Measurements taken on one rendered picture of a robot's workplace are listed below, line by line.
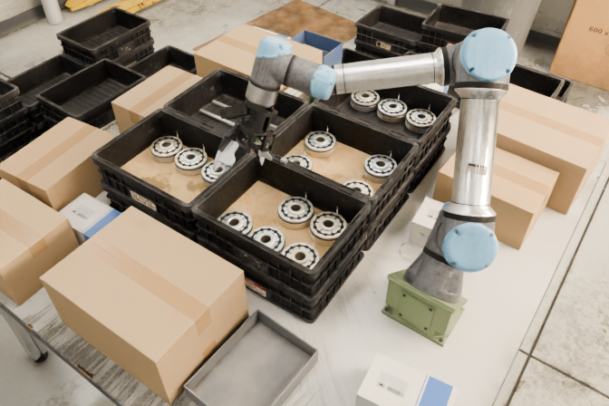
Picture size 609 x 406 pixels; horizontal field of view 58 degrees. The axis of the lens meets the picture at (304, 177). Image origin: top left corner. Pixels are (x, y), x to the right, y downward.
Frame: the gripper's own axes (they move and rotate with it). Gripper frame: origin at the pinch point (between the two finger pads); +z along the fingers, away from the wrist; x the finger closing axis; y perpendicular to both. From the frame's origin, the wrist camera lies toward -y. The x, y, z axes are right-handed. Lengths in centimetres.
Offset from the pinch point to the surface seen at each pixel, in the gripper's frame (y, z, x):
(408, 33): -105, -6, 195
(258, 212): -0.9, 17.6, 13.4
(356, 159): -1.0, 3.6, 49.2
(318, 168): -5.2, 8.1, 37.6
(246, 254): 12.2, 19.5, 0.3
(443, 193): 24, 3, 64
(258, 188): -9.4, 15.4, 18.8
